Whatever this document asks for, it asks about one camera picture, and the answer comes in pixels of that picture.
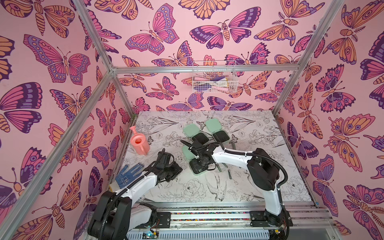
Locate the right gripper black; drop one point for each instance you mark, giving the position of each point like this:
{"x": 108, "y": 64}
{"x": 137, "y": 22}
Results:
{"x": 194, "y": 148}

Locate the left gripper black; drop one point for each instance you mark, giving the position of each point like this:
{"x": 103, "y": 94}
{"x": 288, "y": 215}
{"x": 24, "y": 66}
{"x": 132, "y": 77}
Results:
{"x": 176, "y": 170}

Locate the green nail clipper case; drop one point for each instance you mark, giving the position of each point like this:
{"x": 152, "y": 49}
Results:
{"x": 200, "y": 160}

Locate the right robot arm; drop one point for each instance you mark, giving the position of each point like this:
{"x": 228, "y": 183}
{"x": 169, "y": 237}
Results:
{"x": 266, "y": 173}

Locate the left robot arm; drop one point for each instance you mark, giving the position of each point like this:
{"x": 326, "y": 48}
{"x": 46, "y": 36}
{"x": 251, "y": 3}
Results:
{"x": 119, "y": 212}

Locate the back left green case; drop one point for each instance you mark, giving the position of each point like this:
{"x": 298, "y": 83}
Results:
{"x": 193, "y": 131}

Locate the back right green case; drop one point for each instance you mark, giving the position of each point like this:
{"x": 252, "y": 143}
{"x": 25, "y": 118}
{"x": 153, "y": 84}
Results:
{"x": 215, "y": 128}

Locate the pink watering can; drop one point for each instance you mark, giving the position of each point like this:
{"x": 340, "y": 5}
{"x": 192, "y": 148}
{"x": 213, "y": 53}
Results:
{"x": 139, "y": 142}

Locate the blue dotted work glove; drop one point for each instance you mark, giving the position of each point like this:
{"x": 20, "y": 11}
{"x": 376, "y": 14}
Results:
{"x": 129, "y": 174}

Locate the green circuit board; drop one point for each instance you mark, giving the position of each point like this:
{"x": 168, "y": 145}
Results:
{"x": 148, "y": 235}

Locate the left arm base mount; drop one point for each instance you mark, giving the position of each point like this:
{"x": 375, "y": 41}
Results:
{"x": 161, "y": 220}

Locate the white wire wall basket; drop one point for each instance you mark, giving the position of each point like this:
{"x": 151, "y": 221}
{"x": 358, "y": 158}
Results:
{"x": 214, "y": 77}

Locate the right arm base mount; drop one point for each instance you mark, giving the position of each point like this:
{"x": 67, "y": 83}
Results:
{"x": 266, "y": 219}

